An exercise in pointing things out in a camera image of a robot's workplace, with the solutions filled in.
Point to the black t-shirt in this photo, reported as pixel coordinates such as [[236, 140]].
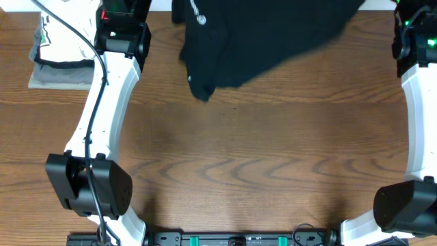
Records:
[[229, 42]]

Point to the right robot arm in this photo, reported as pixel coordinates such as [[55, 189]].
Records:
[[407, 209]]

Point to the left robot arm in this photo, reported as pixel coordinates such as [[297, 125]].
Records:
[[86, 177]]

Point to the red and black folded garment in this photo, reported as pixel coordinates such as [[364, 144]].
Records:
[[75, 64]]

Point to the grey folded garment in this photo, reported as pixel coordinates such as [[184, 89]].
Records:
[[69, 75]]

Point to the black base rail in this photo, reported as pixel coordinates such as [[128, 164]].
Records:
[[302, 237]]

